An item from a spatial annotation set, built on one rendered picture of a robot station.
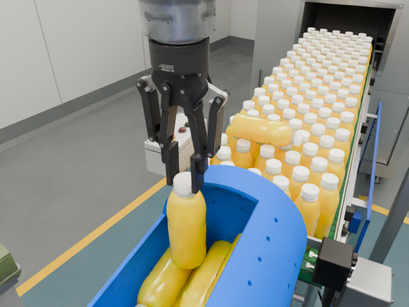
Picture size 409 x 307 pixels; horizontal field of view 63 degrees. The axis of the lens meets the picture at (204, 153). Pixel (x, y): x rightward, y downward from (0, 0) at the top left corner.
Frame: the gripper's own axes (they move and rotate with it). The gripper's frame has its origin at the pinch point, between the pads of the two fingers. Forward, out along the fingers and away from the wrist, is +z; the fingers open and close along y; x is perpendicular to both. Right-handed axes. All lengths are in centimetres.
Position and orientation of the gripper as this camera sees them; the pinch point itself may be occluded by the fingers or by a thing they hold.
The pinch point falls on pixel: (184, 167)
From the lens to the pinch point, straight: 52.3
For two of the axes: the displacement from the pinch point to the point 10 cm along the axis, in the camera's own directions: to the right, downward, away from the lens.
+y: 9.0, 2.5, -3.6
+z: 0.0, 8.2, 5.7
